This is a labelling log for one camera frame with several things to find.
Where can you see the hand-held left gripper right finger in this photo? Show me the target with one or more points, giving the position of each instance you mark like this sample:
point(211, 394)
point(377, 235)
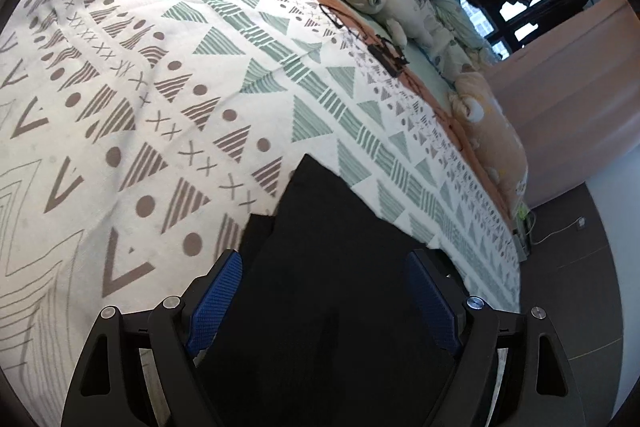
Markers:
point(431, 302)

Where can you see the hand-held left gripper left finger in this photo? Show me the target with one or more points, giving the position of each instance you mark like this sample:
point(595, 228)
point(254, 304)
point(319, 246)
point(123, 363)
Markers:
point(215, 302)

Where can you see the black jacket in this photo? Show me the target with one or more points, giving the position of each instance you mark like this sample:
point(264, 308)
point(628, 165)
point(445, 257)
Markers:
point(325, 307)

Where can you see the white nightstand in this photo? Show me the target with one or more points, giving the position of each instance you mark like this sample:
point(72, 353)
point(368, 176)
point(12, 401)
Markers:
point(522, 234)

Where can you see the small green item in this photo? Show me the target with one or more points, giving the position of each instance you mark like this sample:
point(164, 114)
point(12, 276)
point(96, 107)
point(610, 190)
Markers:
point(521, 211)

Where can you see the orange printed pillow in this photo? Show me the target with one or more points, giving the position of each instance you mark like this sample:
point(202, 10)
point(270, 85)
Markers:
point(492, 142)

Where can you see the patterned white blanket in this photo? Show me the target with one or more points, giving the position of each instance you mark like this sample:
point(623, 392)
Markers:
point(150, 107)

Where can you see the pink curtain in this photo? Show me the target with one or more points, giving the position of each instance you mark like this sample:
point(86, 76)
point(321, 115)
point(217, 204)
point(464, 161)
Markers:
point(565, 107)

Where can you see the crumpled pale duvet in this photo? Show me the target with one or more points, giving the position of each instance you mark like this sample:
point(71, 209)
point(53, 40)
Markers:
point(455, 32)

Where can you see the beige plush toy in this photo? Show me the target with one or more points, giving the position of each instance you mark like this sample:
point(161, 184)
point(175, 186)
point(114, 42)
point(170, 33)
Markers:
point(385, 2)

